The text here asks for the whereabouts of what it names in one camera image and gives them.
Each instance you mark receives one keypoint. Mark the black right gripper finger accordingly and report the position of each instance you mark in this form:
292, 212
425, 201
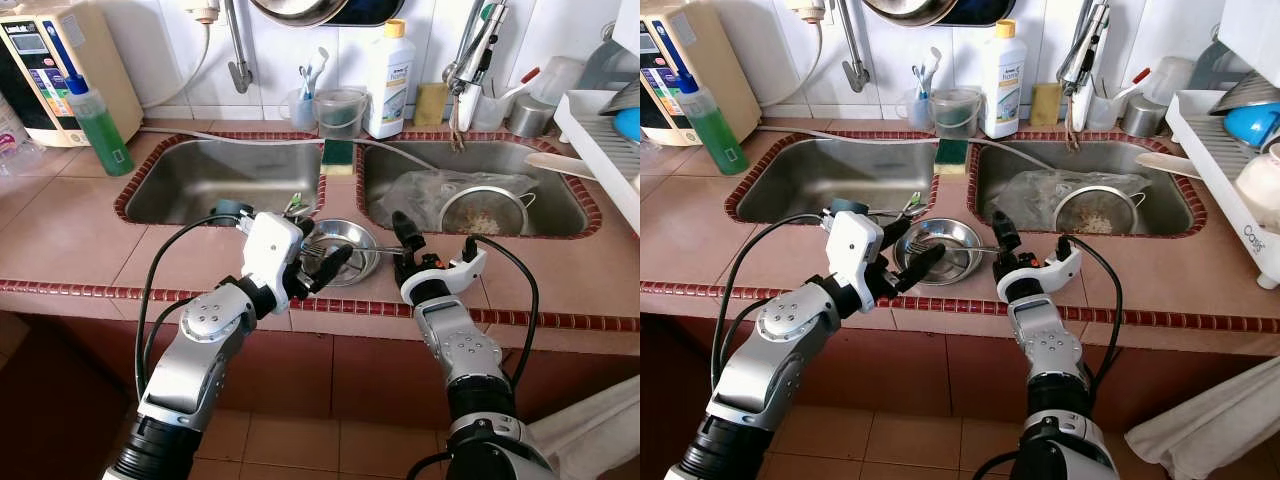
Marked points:
408, 235
470, 250
1066, 250
1006, 235

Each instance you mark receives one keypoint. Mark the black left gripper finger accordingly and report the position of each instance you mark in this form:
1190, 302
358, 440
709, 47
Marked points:
333, 268
923, 268
898, 236
305, 230

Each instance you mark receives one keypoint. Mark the metal fork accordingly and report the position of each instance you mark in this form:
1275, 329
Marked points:
922, 245
316, 245

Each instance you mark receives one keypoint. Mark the blue plastic cup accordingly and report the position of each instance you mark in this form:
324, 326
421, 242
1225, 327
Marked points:
230, 208
850, 206

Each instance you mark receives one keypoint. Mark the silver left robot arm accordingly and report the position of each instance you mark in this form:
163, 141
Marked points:
780, 350
200, 350

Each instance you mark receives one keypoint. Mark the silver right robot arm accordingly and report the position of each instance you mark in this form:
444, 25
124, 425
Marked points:
470, 360
1055, 370

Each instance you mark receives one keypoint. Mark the metal mesh strainer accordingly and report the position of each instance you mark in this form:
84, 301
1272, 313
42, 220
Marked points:
485, 215
1095, 215

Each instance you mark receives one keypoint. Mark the stainless steel bowl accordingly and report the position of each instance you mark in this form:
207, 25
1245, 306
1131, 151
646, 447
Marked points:
962, 233
358, 233

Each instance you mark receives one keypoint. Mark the stainless steel sink basin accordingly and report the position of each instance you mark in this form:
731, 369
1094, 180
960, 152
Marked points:
200, 180
400, 160
810, 180
1010, 160

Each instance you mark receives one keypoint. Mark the green scouring sponge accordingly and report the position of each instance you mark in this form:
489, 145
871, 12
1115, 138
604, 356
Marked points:
951, 152
338, 152

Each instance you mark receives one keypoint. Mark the clear toothbrush cup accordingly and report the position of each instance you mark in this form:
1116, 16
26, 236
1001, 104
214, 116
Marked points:
917, 115
303, 115

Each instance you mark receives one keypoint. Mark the yellow sponge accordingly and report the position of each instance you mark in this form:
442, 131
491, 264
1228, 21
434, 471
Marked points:
431, 105
1045, 105

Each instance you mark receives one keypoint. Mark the clear plastic cup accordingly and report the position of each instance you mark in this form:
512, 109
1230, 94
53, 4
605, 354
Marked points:
1102, 112
488, 112

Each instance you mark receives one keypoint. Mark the metal cup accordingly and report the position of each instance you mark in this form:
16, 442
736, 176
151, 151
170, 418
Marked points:
530, 120
1142, 120

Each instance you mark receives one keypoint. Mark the white bottle yellow cap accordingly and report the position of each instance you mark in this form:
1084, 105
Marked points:
1003, 90
390, 90

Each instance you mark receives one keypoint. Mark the white dish rack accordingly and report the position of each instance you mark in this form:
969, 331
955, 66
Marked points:
1210, 170
600, 140

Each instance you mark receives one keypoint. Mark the white blue toothbrush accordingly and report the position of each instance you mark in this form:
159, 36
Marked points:
320, 60
933, 60

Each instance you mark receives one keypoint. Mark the translucent plastic tub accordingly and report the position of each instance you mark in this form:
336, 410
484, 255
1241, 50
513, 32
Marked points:
558, 80
1170, 80

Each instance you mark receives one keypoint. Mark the chrome sink faucet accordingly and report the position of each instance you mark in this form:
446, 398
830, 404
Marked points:
1088, 50
478, 50

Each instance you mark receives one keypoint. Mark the blue bowl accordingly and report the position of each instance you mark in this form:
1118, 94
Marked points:
1250, 125
628, 125

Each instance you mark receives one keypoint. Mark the white ceramic bowl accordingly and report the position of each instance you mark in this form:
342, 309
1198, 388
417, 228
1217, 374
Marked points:
1260, 190

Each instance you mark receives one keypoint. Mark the green dish soap bottle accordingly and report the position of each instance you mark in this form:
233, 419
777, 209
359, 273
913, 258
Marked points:
105, 135
720, 135

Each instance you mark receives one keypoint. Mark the white cloth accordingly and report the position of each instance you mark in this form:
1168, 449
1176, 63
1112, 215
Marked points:
1200, 430
590, 430

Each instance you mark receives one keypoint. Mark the hanging metal wok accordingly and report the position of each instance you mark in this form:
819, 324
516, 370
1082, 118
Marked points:
320, 10
935, 10

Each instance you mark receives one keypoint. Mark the beige water ionizer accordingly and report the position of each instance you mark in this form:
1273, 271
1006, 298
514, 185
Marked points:
100, 60
720, 60

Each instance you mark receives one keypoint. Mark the clear packet pink label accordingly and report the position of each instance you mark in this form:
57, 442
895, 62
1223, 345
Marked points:
15, 150

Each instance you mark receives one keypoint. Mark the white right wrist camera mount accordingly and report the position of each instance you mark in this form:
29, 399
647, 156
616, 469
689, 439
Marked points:
1060, 272
465, 272

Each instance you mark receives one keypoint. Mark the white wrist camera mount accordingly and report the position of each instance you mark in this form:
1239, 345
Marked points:
465, 272
1060, 272
270, 250
855, 250

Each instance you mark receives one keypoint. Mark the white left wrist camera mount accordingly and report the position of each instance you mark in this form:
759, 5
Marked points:
270, 250
855, 250

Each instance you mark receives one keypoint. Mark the chrome wall tap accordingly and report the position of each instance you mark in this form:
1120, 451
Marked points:
240, 75
855, 75

